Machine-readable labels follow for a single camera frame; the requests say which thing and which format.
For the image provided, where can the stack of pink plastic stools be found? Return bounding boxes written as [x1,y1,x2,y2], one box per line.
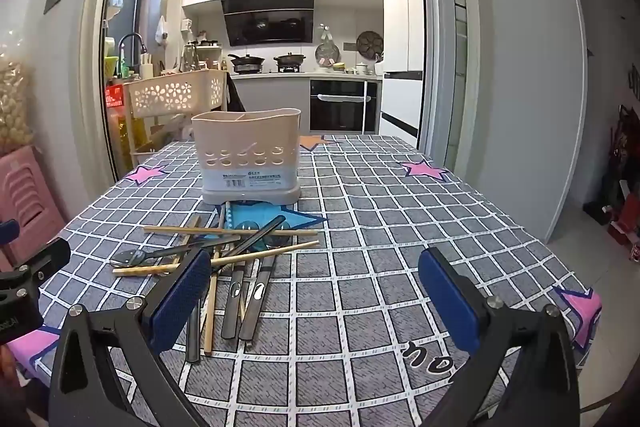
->
[0,146,68,268]

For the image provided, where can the grey sliding door frame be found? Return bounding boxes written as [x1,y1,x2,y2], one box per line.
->
[77,0,493,180]

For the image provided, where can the grey checked star tablecloth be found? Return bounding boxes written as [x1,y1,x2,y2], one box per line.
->
[15,134,606,427]

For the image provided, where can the black built-in oven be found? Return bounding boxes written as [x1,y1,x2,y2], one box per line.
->
[309,79,378,132]

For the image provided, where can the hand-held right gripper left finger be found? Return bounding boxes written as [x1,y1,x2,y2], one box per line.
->
[47,248,213,427]

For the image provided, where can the white spice rack with bottles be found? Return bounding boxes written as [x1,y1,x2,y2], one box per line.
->
[182,41,223,72]

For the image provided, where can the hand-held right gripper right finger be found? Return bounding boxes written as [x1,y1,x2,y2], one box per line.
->
[417,247,592,427]

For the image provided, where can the white refrigerator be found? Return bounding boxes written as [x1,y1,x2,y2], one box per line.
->
[377,0,426,140]

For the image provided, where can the round dark holed pan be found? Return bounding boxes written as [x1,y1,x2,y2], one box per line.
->
[356,30,383,58]

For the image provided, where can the black lidded pot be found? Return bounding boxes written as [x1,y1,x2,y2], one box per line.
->
[273,52,304,70]

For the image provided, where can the beige plastic utensil holder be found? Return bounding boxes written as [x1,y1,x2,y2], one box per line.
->
[191,108,303,204]

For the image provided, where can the black range hood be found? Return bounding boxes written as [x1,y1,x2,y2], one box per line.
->
[221,0,317,48]

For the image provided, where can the beige flower-cutout storage cart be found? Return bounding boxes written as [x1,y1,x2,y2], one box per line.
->
[122,69,228,168]

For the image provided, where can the yellow cooking oil bottle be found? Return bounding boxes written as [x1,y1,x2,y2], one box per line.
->
[112,109,136,172]

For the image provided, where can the clear bag of pale beans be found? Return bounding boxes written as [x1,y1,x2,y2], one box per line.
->
[0,47,36,155]

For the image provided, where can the black wok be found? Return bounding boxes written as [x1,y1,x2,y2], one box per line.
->
[229,53,266,72]

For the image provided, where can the grey base cabinets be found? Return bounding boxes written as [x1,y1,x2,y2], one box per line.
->
[232,74,311,135]

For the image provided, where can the red and black leaning clutter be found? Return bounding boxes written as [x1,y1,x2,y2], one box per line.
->
[585,102,640,258]

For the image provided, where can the dark translucent plastic spoon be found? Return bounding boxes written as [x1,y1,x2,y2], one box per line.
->
[220,215,287,260]
[238,227,289,342]
[185,299,202,364]
[110,234,242,269]
[221,218,261,341]

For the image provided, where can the black kitchen faucet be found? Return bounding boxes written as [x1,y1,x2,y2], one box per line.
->
[118,33,146,72]

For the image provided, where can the red plastic basket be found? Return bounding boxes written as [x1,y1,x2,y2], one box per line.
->
[105,84,128,108]

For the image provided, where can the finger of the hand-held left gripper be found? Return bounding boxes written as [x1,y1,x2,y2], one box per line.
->
[0,219,20,249]
[15,237,71,282]

